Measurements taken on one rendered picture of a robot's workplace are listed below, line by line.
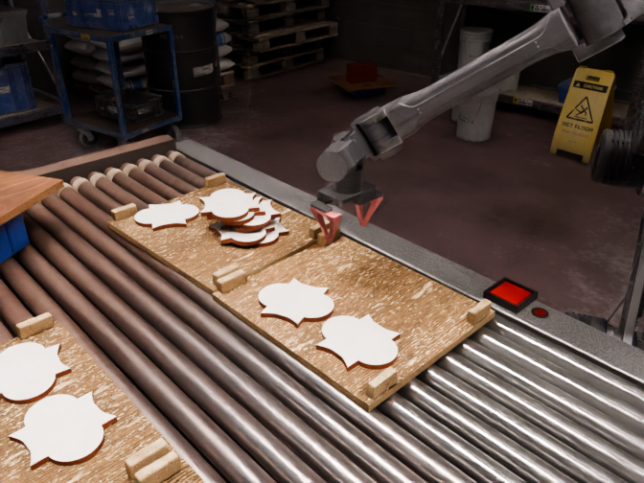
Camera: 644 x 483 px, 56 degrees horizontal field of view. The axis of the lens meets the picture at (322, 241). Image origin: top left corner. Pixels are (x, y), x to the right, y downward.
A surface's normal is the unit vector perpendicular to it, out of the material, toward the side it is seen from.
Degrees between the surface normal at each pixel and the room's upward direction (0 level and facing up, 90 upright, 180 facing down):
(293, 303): 0
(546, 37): 91
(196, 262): 0
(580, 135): 78
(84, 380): 0
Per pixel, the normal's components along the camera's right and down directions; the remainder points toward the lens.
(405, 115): -0.37, 0.48
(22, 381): 0.00, -0.87
